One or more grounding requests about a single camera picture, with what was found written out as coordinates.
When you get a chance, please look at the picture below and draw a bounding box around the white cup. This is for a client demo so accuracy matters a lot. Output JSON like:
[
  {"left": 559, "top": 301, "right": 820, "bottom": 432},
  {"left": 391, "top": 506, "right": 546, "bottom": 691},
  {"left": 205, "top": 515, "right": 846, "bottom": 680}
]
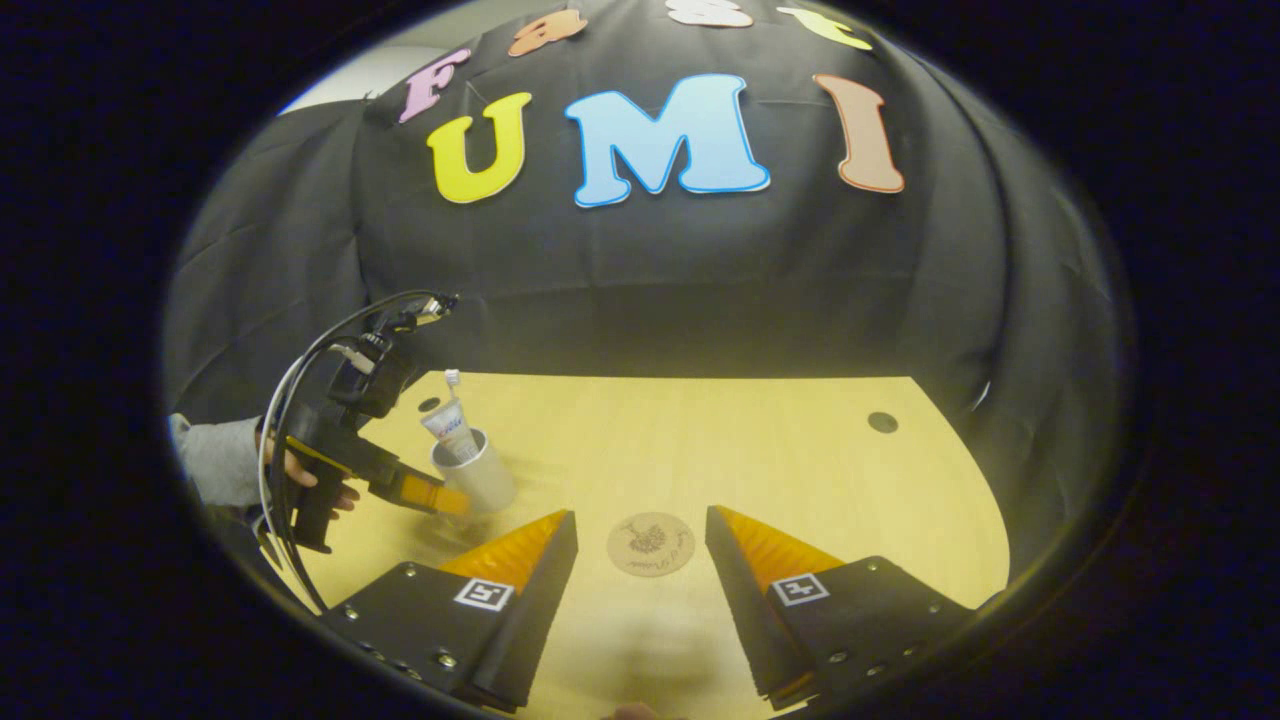
[{"left": 430, "top": 428, "right": 518, "bottom": 516}]

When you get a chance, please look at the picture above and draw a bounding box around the white toothpaste tube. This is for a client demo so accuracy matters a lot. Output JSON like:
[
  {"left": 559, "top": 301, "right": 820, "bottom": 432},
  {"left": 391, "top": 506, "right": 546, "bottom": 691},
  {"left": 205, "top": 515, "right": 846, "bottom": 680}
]
[{"left": 420, "top": 400, "right": 477, "bottom": 464}]

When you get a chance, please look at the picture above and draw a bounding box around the black cable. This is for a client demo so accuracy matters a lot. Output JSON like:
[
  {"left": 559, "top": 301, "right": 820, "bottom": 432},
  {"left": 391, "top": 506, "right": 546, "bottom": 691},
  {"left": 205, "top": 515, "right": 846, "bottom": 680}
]
[{"left": 257, "top": 289, "right": 446, "bottom": 613}]

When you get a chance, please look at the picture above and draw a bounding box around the round cork coaster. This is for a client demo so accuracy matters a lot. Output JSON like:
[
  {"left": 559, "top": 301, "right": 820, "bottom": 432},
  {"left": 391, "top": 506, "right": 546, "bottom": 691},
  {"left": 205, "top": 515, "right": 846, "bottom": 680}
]
[{"left": 606, "top": 512, "right": 696, "bottom": 578}]

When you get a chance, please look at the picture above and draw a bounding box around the black backdrop cloth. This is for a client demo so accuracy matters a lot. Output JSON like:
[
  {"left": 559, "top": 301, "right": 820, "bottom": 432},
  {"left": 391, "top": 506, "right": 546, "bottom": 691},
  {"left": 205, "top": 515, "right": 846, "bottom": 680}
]
[{"left": 165, "top": 0, "right": 1121, "bottom": 581}]

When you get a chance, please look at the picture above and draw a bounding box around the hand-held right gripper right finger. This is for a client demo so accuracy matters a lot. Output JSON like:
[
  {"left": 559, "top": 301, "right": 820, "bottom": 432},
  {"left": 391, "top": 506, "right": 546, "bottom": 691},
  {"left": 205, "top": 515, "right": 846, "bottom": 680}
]
[{"left": 705, "top": 505, "right": 976, "bottom": 711}]

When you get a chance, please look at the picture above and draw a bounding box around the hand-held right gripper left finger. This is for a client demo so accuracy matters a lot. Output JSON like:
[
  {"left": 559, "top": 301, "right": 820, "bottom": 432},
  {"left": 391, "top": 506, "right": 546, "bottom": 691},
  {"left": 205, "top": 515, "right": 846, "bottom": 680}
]
[{"left": 318, "top": 510, "right": 579, "bottom": 713}]

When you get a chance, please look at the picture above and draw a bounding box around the light wooden desktop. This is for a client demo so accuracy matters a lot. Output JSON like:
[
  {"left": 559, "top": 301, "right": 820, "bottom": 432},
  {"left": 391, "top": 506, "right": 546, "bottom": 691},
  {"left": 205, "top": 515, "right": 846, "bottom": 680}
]
[{"left": 265, "top": 372, "right": 1011, "bottom": 720}]

